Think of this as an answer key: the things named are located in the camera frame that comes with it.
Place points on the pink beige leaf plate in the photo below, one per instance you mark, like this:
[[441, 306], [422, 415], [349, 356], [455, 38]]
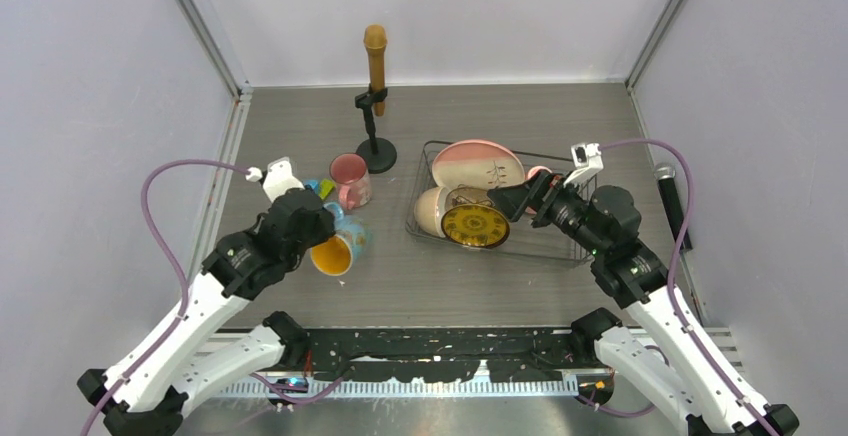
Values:
[[477, 163]]

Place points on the black wire dish rack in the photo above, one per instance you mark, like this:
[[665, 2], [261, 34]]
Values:
[[524, 240]]

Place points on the black handheld microphone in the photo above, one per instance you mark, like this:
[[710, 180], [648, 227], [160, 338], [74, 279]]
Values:
[[665, 176]]

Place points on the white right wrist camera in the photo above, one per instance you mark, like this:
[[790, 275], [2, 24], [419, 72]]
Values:
[[587, 158]]

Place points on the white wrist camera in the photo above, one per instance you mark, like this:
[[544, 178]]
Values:
[[587, 158], [277, 179]]

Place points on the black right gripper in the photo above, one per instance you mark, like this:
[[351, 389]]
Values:
[[540, 193]]

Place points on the black microphone stand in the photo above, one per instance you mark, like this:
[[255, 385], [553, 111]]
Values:
[[379, 154]]

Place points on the blue mug yellow inside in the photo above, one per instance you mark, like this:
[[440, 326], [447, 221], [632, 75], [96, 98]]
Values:
[[336, 256]]

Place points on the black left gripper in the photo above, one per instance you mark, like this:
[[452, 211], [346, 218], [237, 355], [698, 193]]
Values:
[[325, 230]]

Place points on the lime green toy brick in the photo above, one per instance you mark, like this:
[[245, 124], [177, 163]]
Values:
[[325, 188]]

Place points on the brown glass bowl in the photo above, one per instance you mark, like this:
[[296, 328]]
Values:
[[465, 195]]

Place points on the pink patterned mug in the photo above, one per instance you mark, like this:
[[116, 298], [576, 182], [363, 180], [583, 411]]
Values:
[[351, 176]]

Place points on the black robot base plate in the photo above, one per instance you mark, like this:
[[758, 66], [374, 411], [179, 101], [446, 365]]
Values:
[[451, 354]]

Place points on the beige ceramic bowl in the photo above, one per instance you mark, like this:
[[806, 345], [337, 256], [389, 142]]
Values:
[[429, 210]]

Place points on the yellow black patterned plate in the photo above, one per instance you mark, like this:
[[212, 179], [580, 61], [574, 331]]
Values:
[[475, 226]]

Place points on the blue toy brick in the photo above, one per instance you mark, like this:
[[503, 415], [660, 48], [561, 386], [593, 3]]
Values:
[[313, 185]]

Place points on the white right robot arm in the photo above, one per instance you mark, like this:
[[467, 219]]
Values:
[[689, 380]]

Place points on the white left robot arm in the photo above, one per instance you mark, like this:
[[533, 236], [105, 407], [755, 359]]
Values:
[[159, 383]]

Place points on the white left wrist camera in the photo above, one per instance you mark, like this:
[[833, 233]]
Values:
[[277, 179]]

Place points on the plain pink mug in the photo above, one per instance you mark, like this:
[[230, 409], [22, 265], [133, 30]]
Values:
[[538, 171]]

